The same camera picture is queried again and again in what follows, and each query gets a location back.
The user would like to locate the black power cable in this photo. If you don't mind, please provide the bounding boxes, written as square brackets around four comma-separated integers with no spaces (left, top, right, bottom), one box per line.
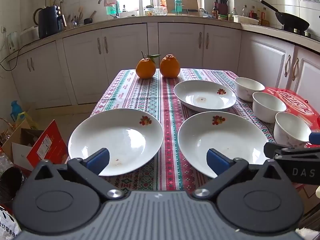
[0,47,23,72]

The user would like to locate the red green patterned tablecloth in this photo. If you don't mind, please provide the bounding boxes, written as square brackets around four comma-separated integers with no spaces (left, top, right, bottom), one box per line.
[65,69,312,192]

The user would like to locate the white printed package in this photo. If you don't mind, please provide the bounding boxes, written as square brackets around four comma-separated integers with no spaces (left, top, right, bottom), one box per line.
[0,205,22,240]

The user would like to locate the blue plastic bottle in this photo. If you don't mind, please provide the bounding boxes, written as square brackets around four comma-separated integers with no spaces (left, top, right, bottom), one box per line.
[10,101,23,120]

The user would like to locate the utensil holder with utensils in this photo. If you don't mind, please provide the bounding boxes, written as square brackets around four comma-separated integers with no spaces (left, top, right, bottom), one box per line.
[66,6,84,28]

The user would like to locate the small black pot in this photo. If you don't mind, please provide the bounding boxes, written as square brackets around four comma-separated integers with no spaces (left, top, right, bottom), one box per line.
[84,10,97,25]

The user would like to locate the metal kitchen faucet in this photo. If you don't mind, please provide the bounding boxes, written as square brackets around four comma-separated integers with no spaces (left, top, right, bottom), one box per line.
[98,0,120,18]

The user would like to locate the white kitchen base cabinets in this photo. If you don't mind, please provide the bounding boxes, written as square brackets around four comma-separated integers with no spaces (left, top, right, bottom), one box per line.
[5,21,320,110]

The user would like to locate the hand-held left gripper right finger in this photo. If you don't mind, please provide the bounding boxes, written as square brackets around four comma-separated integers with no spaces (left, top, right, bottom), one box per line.
[192,148,292,200]

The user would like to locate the red printed carton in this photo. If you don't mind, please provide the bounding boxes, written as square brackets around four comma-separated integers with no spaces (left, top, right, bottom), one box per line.
[262,87,320,148]

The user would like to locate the black round container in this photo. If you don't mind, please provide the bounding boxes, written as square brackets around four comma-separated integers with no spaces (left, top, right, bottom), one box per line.
[0,166,24,205]

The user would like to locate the orange without leaf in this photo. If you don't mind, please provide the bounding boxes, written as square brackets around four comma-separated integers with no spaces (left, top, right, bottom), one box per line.
[159,54,181,78]

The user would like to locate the orange with green leaf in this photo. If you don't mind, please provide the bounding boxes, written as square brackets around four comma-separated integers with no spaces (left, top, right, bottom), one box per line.
[136,51,161,79]

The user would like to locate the red cardboard box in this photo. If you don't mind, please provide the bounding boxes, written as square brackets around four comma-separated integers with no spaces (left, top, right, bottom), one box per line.
[26,119,69,168]

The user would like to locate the white plate with centre stain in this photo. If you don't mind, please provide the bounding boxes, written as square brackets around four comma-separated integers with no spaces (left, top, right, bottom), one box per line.
[173,80,237,112]

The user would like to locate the white electric kettle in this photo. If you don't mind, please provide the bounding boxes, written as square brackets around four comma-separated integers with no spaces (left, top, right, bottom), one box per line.
[7,32,20,53]

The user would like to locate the white rectangular tray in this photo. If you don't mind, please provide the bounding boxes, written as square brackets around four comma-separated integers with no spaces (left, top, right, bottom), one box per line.
[232,15,259,25]

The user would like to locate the black air fryer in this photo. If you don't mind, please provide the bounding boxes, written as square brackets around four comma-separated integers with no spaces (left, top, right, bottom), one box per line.
[37,5,64,39]

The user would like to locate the white countertop appliance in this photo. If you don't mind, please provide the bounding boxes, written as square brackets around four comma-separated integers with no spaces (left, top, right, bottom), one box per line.
[20,26,40,44]

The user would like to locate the white plate with fruit print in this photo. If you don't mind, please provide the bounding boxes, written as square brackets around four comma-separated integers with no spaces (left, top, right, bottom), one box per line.
[177,111,269,179]

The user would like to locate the white bowl with pink flower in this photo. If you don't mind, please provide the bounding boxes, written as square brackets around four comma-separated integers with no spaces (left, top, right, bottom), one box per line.
[252,91,287,124]

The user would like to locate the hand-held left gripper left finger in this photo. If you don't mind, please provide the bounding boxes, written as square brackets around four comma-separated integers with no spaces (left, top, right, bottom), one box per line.
[31,148,125,201]

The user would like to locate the black knife block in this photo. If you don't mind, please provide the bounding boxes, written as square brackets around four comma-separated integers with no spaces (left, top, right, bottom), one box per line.
[215,0,228,15]

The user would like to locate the black wok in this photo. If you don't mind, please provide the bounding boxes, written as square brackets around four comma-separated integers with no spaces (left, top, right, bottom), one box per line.
[260,0,310,33]

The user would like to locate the open brown cardboard box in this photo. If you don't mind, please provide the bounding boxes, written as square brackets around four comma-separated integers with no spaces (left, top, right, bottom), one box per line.
[1,119,44,165]

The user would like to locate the brown cardboard sheet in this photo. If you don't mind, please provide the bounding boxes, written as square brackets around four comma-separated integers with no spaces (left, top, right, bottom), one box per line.
[166,0,199,11]

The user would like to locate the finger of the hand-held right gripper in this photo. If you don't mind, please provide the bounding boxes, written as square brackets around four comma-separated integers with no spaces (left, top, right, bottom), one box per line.
[309,132,320,146]
[264,142,320,184]

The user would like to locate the white plate with speckled stain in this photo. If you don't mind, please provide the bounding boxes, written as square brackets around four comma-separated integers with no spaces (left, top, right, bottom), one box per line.
[68,108,164,177]

